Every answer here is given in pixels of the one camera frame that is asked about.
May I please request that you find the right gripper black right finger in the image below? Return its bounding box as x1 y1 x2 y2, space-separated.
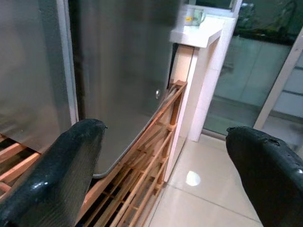
225 126 303 227

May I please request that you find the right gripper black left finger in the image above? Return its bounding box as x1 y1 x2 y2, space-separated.
0 119 108 227

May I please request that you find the silver fridge door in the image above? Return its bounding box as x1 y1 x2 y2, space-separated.
68 0 183 180

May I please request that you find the silver fridge body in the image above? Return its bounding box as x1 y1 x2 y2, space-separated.
0 0 79 153

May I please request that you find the wooden slatted rack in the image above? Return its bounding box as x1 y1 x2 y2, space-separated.
0 80 188 227

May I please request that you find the glass sliding door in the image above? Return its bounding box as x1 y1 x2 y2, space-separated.
203 0 303 140

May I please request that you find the white side counter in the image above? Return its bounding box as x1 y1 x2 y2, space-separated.
163 16 236 183

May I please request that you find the clear glass pitcher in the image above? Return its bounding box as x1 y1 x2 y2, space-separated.
183 4 207 27

